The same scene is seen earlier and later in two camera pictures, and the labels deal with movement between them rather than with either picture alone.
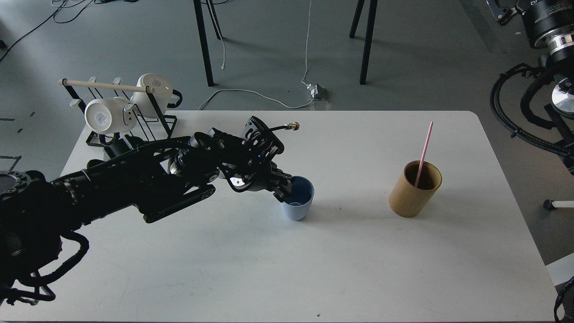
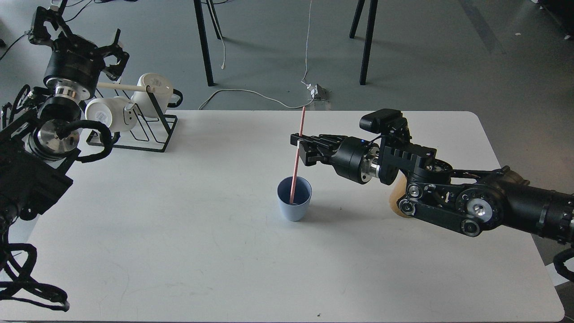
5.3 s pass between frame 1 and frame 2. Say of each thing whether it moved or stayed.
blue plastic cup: stayed
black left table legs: stayed
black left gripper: moved
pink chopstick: moved
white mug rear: stayed
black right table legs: stayed
